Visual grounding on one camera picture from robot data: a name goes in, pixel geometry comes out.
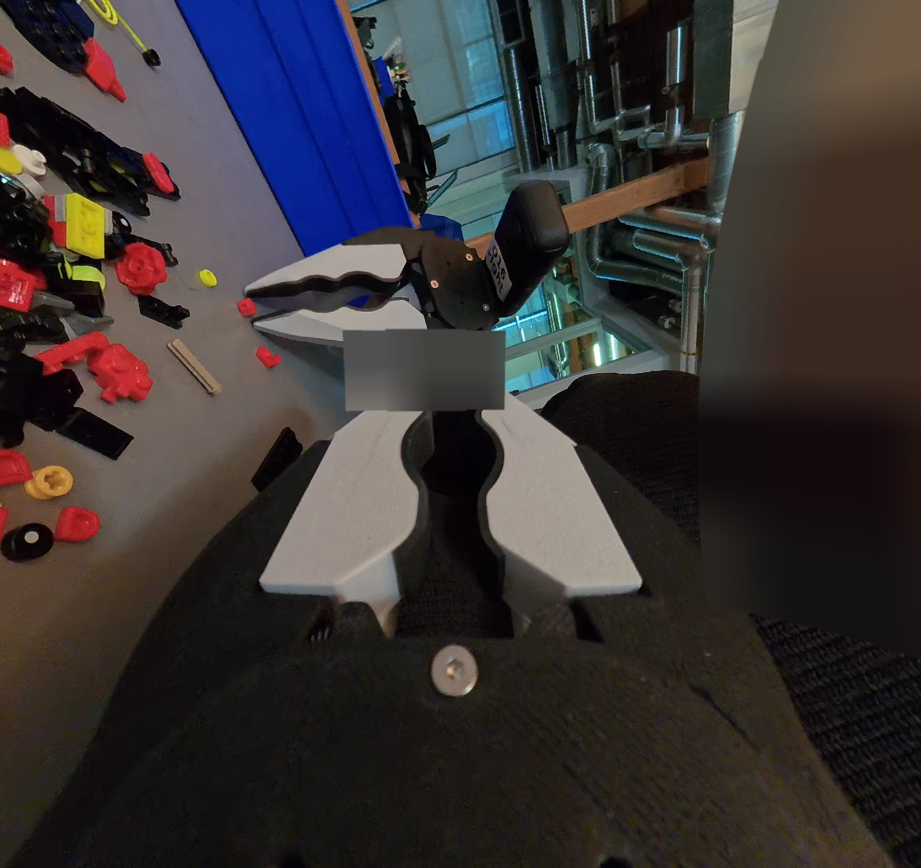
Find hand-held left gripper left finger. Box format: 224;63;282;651
258;411;429;635

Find black strapped bag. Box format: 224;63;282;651
380;87;437;201

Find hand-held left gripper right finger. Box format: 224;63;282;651
478;411;644;630

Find person's black knit sweater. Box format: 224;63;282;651
396;370;921;868

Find black round lego plate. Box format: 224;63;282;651
0;0;96;69

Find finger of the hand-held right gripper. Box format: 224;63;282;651
243;244;411;302
250;302;428;344

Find pile of lego pieces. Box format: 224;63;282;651
0;44;191;565

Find wooden beam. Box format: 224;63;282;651
460;154;715;254

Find yellow string with black ends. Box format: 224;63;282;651
32;0;162;68

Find blue plastic bin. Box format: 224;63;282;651
147;0;417;259

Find red lego plate with handle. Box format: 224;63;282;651
81;38;129;104

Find long black lego plate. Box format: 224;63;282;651
250;426;305;493

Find silver ventilation pipes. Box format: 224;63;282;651
481;0;745;376

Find thin wooden edge strip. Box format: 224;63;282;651
332;0;420;230

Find tan lego axle pin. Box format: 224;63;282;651
166;339;223;396

